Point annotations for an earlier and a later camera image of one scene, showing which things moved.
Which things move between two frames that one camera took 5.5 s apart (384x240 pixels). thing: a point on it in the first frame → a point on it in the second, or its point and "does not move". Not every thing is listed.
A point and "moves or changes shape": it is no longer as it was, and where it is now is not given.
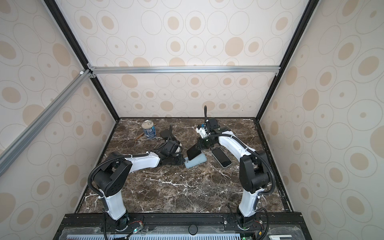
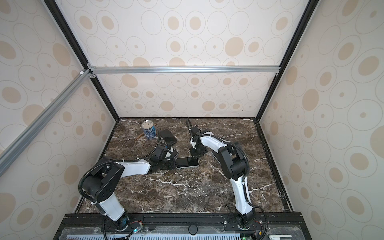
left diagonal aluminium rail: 13,149 does not move
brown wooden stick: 141,134 does not move
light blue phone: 201,158 moves or changes shape
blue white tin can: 149,129 does not move
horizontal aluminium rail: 184,70 does not move
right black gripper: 201,142 → 192,153
